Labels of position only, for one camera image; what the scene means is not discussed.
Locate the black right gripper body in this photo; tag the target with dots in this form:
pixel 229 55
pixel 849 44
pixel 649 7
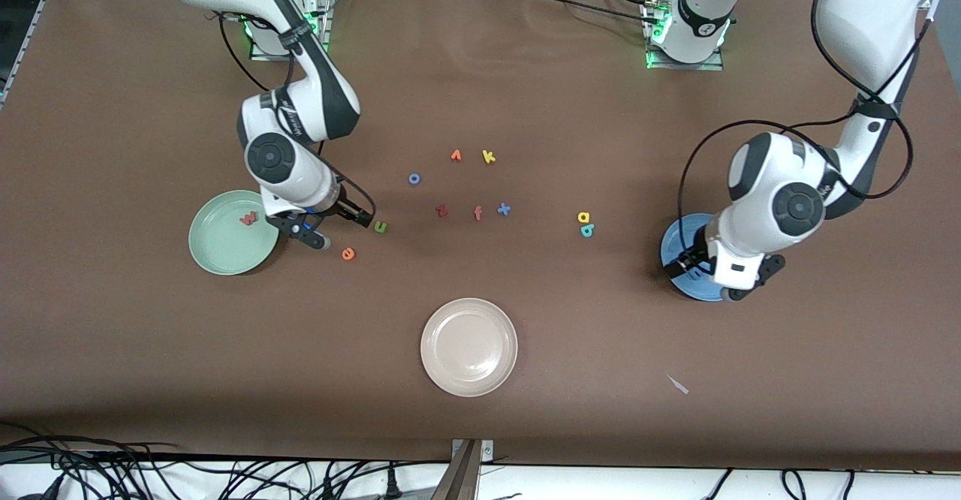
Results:
pixel 344 206

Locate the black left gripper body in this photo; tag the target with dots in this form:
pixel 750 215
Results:
pixel 695 258

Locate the pink foam letter w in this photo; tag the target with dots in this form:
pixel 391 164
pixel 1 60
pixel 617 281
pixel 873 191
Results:
pixel 248 219

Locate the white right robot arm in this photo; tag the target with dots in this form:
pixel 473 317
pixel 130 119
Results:
pixel 300 175

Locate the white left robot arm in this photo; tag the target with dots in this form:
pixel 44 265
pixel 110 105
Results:
pixel 863 19

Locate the blue round plate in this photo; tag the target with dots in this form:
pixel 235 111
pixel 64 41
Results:
pixel 676 241

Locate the small white paper scrap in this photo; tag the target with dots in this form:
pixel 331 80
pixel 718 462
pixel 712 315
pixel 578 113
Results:
pixel 678 385

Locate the mint green round plate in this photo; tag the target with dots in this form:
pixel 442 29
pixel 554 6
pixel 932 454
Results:
pixel 225 248

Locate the blue foam letter x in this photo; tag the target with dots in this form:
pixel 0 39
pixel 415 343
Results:
pixel 504 209

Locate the brown paper table cover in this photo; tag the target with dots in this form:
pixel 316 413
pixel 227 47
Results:
pixel 525 297

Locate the beige round plate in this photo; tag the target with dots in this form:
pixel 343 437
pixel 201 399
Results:
pixel 469 347

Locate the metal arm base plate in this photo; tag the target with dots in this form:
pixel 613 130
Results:
pixel 683 67
pixel 327 46

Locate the metal table edge bracket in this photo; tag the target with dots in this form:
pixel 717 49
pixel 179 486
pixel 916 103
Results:
pixel 462 477

